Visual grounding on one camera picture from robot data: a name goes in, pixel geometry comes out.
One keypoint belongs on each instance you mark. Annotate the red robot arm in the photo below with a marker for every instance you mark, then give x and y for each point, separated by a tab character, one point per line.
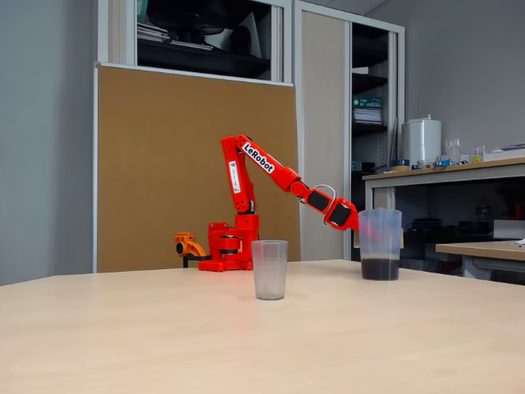
242	180

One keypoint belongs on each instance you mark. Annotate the clear plastic cup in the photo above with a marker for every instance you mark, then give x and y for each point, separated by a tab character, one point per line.
269	271

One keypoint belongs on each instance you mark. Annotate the beige tape roll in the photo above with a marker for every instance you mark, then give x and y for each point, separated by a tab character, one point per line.
400	168

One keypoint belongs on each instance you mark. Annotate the blue tape roll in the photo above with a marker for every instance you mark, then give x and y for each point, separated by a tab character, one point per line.
401	162

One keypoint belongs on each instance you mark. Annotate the tall grey cabinet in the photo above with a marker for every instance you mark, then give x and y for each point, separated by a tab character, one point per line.
324	123

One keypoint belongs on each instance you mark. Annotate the flat blue item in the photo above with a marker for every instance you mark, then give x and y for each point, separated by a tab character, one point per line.
445	163

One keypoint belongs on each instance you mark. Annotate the grey paper stack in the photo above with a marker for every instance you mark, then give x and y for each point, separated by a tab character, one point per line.
368	117

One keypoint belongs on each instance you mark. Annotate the grey desk with wooden top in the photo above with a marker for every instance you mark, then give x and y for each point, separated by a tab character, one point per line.
451	170

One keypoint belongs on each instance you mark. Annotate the white cylindrical appliance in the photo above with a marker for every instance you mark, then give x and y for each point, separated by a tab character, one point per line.
421	141

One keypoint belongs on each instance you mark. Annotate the low table with wooden top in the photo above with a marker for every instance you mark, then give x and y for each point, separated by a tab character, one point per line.
480	248

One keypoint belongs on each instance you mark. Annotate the green white box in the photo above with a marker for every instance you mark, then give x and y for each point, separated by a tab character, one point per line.
368	102

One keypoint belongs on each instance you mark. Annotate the clear drinking glass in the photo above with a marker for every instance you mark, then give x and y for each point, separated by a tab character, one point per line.
453	149

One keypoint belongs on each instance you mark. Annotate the small bottle with yellow label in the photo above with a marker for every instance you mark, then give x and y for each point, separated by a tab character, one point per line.
478	157

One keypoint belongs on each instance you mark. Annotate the small red object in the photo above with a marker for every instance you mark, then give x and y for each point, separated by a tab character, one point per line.
517	210

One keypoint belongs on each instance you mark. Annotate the white paper sheet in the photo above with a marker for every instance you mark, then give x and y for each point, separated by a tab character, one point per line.
519	242

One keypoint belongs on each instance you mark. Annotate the white paper stack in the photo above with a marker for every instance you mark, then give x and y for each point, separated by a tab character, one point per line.
506	154

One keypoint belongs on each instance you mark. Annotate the orange table clamp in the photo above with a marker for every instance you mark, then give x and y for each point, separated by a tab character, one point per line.
188	244

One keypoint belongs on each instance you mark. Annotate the large white sheet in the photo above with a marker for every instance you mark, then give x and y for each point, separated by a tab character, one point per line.
250	37

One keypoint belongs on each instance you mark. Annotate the black bulky object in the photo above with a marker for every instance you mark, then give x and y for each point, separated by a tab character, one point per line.
184	14

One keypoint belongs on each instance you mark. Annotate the pile of papers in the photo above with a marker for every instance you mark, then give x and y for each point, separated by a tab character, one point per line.
152	32

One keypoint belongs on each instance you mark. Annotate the brown pinboard with white frame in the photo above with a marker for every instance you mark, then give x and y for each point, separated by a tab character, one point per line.
164	143

